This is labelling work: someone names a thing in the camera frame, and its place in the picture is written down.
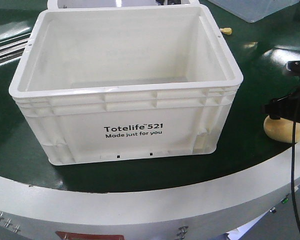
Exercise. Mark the white round conveyor centre hub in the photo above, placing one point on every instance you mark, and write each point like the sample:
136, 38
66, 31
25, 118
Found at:
84, 4

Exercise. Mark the small yellow toy piece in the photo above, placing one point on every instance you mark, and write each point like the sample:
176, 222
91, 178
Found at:
226, 31

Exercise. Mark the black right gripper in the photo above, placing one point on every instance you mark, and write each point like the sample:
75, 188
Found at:
288, 106

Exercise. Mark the white conveyor outer rim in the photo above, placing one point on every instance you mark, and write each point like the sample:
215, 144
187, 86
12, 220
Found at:
191, 212

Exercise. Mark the white plastic tote crate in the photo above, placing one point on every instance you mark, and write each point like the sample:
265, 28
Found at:
122, 83

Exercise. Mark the clear plastic storage box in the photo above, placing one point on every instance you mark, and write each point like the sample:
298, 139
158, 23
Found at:
252, 11

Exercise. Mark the peach plush ball toy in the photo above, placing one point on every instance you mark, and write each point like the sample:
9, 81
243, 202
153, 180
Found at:
281, 130

